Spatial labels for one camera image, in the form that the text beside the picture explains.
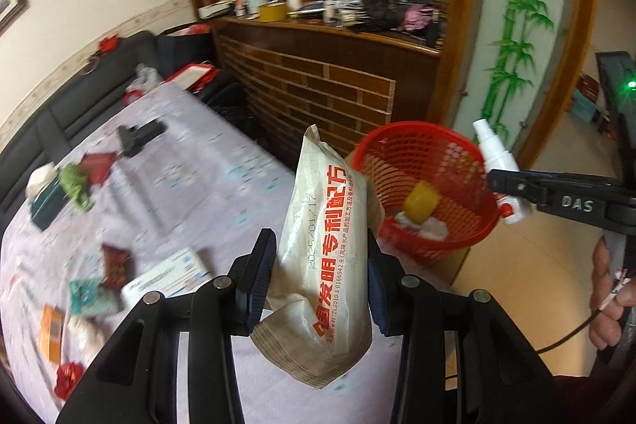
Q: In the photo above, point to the white plastic bag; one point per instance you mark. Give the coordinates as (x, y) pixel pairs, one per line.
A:
(141, 81)

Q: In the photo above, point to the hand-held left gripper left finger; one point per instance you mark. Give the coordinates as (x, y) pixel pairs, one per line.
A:
(258, 285)

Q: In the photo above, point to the small white bottle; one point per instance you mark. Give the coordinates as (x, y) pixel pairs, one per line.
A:
(329, 6)

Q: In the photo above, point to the wooden cabinet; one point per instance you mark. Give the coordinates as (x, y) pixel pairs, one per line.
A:
(323, 91)

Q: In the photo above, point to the red flower ornament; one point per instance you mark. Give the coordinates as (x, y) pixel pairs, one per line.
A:
(109, 44)

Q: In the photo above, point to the green cloth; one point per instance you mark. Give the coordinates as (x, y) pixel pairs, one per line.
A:
(74, 185)

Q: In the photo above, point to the white paper roll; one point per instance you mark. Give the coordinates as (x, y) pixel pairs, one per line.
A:
(294, 2)

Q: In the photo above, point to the dark red clothing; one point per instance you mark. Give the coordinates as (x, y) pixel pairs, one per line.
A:
(596, 396)

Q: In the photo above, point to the bamboo print glass panel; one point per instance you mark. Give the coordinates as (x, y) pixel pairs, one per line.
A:
(521, 31)

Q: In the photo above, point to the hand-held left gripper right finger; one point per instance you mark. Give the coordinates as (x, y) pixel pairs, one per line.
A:
(377, 295)

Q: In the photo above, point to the beige printed packet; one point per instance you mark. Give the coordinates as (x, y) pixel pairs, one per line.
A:
(318, 255)

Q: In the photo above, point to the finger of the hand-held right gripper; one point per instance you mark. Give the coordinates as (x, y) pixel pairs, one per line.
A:
(521, 185)

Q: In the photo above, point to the yellow plastic container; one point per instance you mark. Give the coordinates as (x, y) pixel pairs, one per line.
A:
(422, 200)

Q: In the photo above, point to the black bag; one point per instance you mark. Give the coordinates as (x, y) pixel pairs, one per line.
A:
(184, 49)

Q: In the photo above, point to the black sofa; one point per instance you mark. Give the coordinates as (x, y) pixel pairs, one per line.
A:
(74, 116)

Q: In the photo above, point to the red pouch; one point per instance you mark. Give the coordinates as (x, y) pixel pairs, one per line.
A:
(97, 165)

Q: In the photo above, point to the red and white box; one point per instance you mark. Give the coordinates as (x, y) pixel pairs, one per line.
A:
(191, 76)

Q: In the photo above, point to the yellow tape roll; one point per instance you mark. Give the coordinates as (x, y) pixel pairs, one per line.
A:
(272, 12)

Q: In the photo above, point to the cardboard box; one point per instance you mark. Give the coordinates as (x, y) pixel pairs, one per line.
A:
(457, 270)

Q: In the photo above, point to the person's right hand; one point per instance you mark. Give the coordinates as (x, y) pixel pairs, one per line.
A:
(603, 324)

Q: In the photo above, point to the orange medicine box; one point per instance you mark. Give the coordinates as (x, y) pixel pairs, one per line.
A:
(49, 332)

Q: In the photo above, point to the white spray bottle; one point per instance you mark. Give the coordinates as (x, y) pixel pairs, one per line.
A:
(497, 156)

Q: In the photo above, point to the teal packet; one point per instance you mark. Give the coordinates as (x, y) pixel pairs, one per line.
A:
(92, 297)

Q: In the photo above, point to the red torn carton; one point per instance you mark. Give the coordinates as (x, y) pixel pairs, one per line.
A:
(67, 379)

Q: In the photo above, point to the stack of colourful boxes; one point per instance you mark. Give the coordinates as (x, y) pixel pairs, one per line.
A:
(589, 98)

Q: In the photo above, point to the black bottle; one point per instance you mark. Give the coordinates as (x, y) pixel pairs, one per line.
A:
(433, 29)

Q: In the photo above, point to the dark red crumpled wrapper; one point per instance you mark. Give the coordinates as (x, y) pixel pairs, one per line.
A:
(117, 265)

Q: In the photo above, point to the dark green tissue box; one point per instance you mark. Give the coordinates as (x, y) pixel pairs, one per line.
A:
(47, 200)

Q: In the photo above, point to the black toy gun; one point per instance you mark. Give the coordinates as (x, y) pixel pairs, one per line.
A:
(139, 136)

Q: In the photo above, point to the flat white box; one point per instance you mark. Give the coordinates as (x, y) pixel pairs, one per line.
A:
(213, 10)

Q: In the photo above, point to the pink cloth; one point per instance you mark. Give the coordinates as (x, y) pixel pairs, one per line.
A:
(420, 16)

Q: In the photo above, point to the red plastic basket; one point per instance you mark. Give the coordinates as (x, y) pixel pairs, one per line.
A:
(437, 151)

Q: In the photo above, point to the white and blue medicine box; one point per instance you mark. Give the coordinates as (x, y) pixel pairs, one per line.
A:
(169, 277)

